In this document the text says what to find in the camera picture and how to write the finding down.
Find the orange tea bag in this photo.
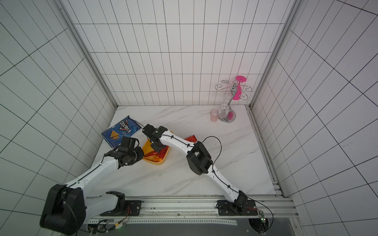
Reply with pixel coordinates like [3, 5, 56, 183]
[152, 156, 164, 163]

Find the yellow plastic storage box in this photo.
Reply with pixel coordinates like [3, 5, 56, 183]
[142, 139, 170, 165]

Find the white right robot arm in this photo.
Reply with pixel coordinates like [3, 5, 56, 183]
[142, 124, 248, 215]

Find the pink hanging wine glass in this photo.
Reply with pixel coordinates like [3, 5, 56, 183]
[232, 76, 247, 101]

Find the chrome glass holder stand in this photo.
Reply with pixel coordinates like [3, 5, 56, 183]
[215, 76, 253, 124]

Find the blue Doritos chip bag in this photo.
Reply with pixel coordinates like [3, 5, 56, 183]
[102, 116, 141, 148]

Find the clear hanging wine glass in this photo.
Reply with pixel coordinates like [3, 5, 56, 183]
[219, 92, 232, 119]

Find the red tea bag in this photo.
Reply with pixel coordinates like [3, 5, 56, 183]
[185, 135, 198, 143]
[145, 150, 158, 159]

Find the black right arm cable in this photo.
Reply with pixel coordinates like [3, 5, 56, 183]
[202, 136, 274, 234]

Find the pink plastic cup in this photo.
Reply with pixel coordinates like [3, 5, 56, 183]
[210, 109, 219, 122]

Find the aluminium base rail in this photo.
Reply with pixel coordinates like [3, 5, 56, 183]
[84, 195, 299, 226]

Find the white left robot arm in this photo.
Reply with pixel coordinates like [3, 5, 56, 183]
[39, 137, 144, 235]

